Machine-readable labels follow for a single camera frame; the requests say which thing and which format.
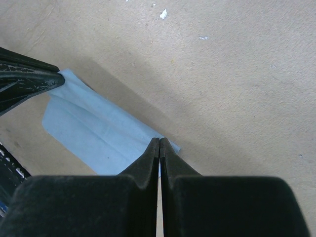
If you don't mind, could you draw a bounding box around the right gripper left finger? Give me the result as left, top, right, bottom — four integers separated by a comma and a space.
0, 138, 159, 237

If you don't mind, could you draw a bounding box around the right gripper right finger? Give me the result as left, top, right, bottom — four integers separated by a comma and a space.
159, 138, 310, 237

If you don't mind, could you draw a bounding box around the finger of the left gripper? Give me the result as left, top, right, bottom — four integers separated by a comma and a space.
0, 47, 59, 72
0, 63, 65, 115

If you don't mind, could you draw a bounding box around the blue cleaning cloth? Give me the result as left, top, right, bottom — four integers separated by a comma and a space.
41, 68, 181, 177

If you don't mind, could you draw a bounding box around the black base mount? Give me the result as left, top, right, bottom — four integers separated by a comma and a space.
0, 144, 31, 220

